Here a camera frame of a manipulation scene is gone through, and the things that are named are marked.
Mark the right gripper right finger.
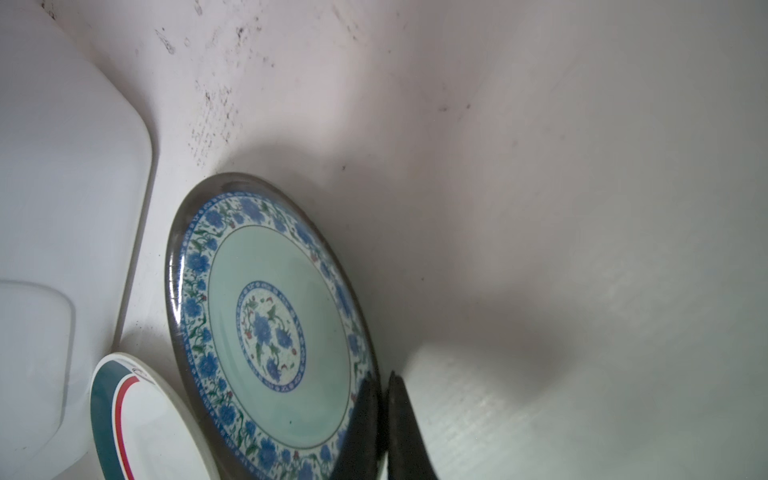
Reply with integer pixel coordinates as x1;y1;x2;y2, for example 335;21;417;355
386;372;438;480

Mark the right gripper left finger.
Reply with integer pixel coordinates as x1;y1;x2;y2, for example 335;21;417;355
330;376;380;480

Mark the teal patterned plate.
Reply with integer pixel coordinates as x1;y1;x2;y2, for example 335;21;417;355
165;173;379;479

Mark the green rimmed white plate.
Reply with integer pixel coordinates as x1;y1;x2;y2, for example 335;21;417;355
89;352;220;480

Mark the white plastic bin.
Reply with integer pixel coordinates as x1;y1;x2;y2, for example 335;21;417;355
1;1;153;479

